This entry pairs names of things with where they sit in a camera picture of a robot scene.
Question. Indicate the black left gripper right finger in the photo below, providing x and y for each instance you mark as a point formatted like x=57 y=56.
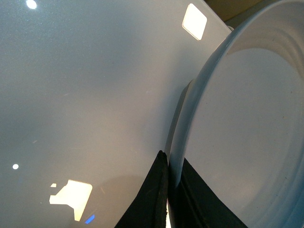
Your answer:
x=194 y=205

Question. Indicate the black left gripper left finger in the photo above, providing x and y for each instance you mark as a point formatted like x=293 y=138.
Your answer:
x=149 y=208

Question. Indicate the grey round plate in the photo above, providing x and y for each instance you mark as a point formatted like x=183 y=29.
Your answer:
x=240 y=122

